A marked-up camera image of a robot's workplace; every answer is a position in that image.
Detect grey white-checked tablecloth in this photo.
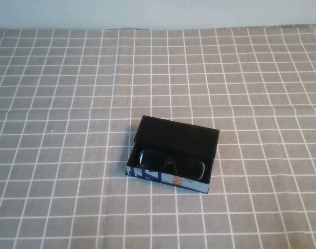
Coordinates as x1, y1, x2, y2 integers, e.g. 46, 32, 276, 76
0, 24, 316, 249

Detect black sunglasses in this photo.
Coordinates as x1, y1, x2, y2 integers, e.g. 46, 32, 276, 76
138, 149, 208, 181

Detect black printed glasses case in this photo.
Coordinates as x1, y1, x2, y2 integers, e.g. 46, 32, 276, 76
124, 115, 221, 195

